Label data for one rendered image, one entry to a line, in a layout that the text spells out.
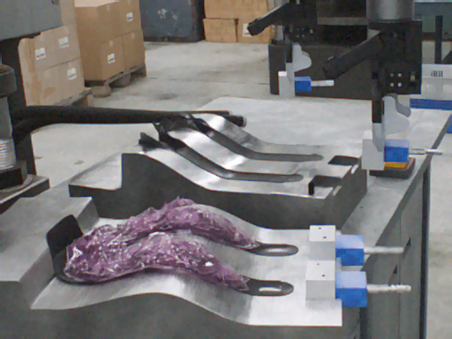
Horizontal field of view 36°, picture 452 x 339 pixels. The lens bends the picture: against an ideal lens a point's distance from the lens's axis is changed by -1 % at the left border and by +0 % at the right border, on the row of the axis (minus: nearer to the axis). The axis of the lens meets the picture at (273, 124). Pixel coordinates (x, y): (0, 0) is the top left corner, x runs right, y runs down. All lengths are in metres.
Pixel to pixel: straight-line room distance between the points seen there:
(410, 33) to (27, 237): 0.64
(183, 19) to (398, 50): 7.11
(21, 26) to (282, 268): 1.04
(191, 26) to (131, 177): 6.93
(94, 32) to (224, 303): 4.94
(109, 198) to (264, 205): 0.31
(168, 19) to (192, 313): 7.50
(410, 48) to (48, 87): 4.14
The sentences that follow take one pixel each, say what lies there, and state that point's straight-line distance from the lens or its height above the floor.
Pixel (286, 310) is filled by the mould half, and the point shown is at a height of 0.85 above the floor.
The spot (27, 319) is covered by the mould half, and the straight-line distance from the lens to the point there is 0.91.
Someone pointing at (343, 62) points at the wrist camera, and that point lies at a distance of 1.12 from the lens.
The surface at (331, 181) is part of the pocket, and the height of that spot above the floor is 0.88.
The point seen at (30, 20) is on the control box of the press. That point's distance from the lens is 1.79.
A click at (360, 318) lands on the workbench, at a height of 0.57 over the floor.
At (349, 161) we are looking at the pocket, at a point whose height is 0.88.
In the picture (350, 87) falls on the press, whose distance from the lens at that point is 5.22.
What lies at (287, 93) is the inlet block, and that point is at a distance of 1.64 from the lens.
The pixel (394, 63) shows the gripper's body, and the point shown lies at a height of 1.09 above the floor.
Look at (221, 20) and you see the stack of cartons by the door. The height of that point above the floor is 0.26.
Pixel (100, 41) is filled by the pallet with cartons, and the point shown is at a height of 0.46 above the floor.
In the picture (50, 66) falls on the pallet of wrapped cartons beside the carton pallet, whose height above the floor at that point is 0.41.
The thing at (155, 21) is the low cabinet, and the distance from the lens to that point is 8.34.
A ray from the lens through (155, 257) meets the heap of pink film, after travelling 0.89.
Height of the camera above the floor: 1.30
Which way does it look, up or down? 16 degrees down
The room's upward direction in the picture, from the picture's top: 3 degrees counter-clockwise
